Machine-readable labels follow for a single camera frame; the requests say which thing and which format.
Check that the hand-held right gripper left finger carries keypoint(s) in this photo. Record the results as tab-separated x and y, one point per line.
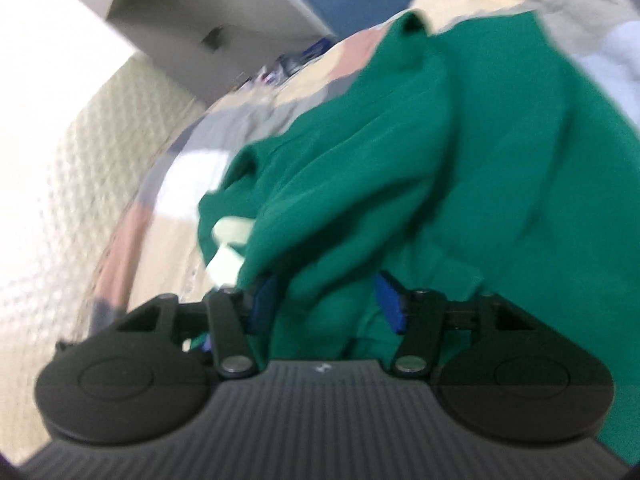
232	330

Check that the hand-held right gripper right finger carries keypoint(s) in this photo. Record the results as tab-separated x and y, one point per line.
392	305

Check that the green hoodie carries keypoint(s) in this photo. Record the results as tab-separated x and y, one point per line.
400	160

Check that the patchwork checked blanket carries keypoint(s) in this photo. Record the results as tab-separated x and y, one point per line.
200	170

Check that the beige quilted headboard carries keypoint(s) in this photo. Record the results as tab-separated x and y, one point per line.
60	210

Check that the bedside clutter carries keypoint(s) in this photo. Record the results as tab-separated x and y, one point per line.
295	62

